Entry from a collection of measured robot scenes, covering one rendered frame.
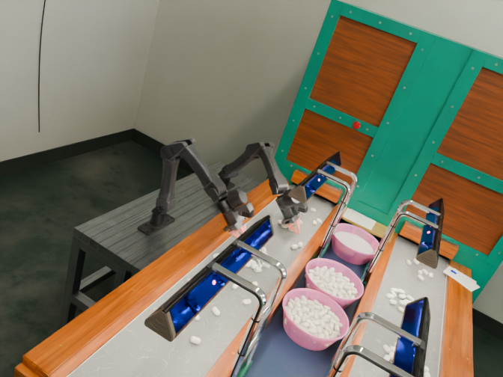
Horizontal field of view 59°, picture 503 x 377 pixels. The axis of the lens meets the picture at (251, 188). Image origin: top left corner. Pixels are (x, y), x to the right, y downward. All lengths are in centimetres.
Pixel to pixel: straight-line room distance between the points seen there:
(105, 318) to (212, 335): 35
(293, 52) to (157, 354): 263
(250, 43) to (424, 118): 171
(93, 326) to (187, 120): 285
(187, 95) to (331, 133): 180
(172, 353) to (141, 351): 10
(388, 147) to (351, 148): 20
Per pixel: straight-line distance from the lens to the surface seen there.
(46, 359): 139
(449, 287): 243
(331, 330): 181
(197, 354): 150
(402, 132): 251
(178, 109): 412
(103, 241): 195
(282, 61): 360
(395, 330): 130
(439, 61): 246
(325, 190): 261
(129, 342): 148
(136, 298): 158
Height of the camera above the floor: 184
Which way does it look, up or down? 26 degrees down
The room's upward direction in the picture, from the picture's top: 19 degrees clockwise
